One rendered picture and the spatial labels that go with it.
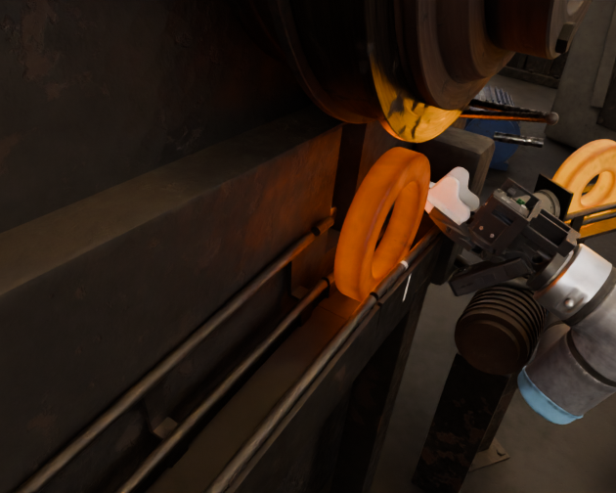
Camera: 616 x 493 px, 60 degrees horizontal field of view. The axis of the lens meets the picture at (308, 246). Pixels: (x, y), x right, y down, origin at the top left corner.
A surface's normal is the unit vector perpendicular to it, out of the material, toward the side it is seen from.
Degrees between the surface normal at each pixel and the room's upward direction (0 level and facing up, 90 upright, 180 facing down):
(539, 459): 0
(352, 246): 77
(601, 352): 82
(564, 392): 87
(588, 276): 43
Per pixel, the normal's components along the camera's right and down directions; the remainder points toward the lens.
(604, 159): 0.37, 0.55
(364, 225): -0.44, 0.00
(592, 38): -0.73, 0.32
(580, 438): 0.10, -0.83
